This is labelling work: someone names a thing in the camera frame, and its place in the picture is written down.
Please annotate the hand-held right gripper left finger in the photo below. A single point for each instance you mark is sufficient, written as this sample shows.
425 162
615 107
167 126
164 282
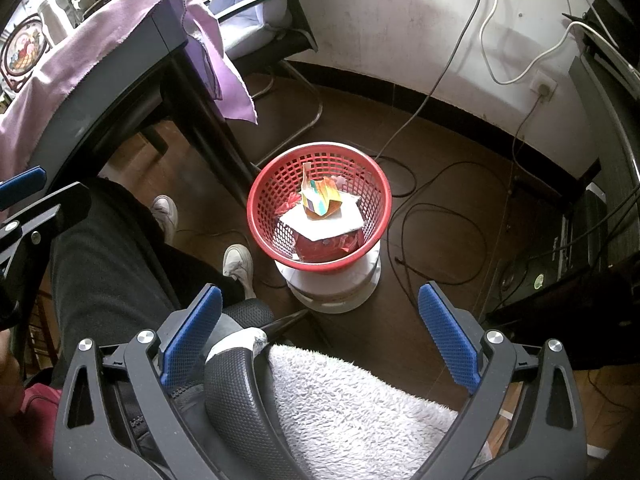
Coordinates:
192 335

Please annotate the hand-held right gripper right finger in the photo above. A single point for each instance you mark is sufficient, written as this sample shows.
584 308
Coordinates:
450 340

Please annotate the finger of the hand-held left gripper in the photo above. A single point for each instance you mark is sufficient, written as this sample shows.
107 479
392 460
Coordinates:
50 210
22 185

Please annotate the red plastic basket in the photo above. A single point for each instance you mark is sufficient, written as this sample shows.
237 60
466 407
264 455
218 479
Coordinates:
320 265

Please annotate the red checkered snack wrapper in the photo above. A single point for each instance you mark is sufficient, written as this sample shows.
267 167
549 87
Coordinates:
320 250

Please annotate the white paper napkin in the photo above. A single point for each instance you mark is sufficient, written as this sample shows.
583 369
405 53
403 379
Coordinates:
330 225

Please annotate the orange yellow small wrapper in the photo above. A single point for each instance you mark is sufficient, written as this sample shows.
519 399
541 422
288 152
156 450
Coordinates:
310 197

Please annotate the person's left forearm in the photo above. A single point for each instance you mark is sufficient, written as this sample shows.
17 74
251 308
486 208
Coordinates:
40 420

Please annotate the white shoe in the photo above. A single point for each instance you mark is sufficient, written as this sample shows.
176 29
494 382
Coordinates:
239 265
165 215

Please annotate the person's black trousers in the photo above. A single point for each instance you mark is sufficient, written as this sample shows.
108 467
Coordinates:
110 270

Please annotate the black computer tower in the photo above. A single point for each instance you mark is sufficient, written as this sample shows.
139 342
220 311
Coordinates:
550 285

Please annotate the white fluffy towel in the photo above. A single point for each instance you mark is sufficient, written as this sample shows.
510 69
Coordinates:
350 410

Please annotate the white plastic bucket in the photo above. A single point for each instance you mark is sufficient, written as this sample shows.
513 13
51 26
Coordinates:
330 292

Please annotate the purple printed tablecloth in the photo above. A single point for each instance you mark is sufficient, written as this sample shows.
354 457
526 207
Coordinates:
75 60

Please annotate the framed embroidery table screen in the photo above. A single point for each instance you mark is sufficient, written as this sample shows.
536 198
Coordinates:
22 47

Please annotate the dark dining table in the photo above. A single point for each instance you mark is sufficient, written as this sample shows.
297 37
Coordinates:
150 75

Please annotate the white wall socket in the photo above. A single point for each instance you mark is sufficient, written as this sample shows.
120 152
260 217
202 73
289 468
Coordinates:
542 85

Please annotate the black metal desk frame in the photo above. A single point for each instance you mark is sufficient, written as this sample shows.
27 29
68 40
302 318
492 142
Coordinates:
610 110

